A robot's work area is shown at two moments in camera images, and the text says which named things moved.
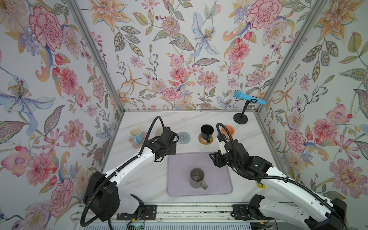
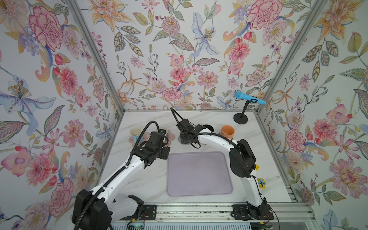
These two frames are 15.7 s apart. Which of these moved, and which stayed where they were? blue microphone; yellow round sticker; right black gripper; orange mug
Moved: right black gripper
Stayed: yellow round sticker; blue microphone; orange mug
